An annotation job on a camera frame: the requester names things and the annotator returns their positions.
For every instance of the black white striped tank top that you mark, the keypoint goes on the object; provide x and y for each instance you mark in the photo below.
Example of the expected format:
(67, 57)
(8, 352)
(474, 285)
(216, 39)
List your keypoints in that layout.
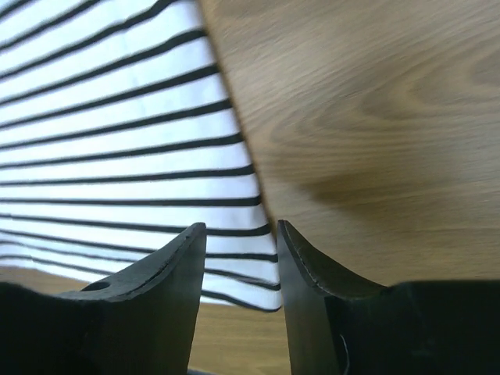
(117, 133)

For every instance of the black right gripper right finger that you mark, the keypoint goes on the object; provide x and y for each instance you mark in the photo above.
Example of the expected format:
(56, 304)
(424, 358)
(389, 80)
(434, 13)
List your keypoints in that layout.
(341, 323)

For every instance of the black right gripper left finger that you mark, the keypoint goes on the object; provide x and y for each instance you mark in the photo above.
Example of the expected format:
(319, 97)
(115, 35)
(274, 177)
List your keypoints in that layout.
(140, 320)

